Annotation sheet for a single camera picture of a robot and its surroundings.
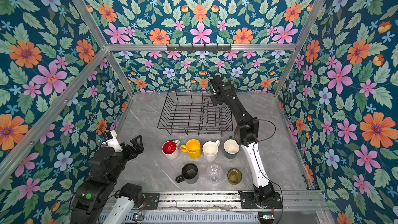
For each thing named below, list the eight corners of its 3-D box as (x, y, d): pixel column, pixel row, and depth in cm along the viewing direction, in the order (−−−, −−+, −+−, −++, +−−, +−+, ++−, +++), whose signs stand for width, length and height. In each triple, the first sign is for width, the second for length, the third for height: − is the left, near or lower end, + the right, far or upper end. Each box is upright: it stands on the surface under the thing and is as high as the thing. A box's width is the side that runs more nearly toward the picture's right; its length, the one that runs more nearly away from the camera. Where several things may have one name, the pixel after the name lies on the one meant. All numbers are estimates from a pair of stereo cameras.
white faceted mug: (202, 162, 87) (202, 154, 79) (203, 148, 93) (202, 140, 85) (219, 162, 87) (220, 154, 79) (219, 148, 93) (219, 140, 85)
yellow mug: (182, 151, 91) (180, 144, 84) (191, 142, 95) (190, 135, 88) (194, 162, 87) (193, 155, 80) (203, 152, 91) (203, 145, 84)
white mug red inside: (163, 159, 89) (160, 154, 83) (166, 145, 95) (163, 139, 88) (178, 159, 89) (175, 154, 83) (180, 145, 95) (178, 139, 88)
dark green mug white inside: (218, 154, 91) (219, 145, 82) (229, 143, 95) (231, 134, 87) (229, 164, 87) (231, 156, 78) (240, 152, 91) (243, 144, 83)
